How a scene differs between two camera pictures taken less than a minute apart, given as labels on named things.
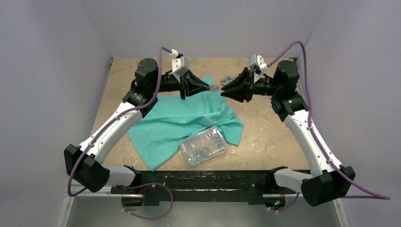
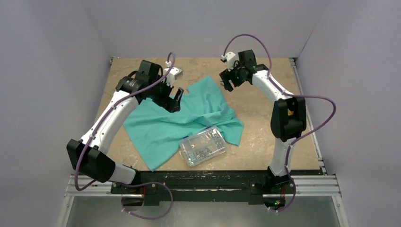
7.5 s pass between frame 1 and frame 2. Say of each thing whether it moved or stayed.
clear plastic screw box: stayed
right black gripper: moved
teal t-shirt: stayed
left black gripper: moved
